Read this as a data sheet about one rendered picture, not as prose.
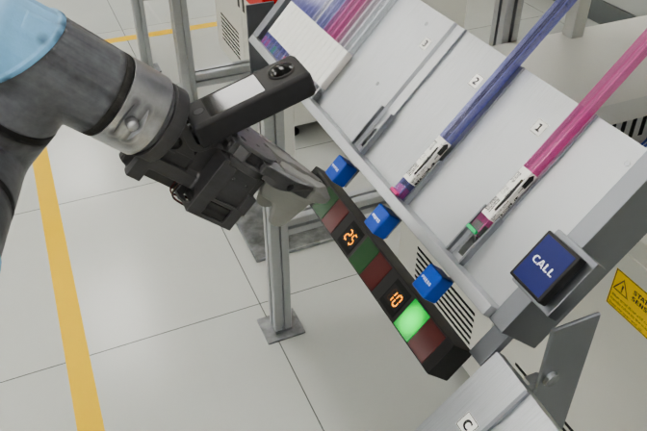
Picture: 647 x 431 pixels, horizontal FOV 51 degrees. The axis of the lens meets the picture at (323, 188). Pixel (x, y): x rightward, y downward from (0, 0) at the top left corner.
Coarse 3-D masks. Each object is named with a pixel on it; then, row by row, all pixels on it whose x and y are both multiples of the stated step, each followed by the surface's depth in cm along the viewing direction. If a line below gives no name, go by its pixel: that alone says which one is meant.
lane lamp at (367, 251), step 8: (368, 240) 79; (360, 248) 80; (368, 248) 79; (376, 248) 78; (352, 256) 80; (360, 256) 79; (368, 256) 78; (352, 264) 79; (360, 264) 79; (368, 264) 78; (360, 272) 78
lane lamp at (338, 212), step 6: (336, 204) 85; (342, 204) 85; (330, 210) 86; (336, 210) 85; (342, 210) 84; (348, 210) 84; (324, 216) 86; (330, 216) 85; (336, 216) 84; (342, 216) 84; (324, 222) 85; (330, 222) 85; (336, 222) 84; (330, 228) 84
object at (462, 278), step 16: (256, 48) 108; (320, 112) 90; (336, 128) 87; (352, 144) 85; (352, 160) 82; (368, 160) 83; (368, 176) 79; (384, 192) 76; (400, 208) 73; (416, 224) 71; (432, 240) 69; (432, 256) 68; (448, 256) 67; (448, 272) 66; (464, 272) 65; (464, 288) 64; (480, 288) 65; (480, 304) 62; (496, 304) 63
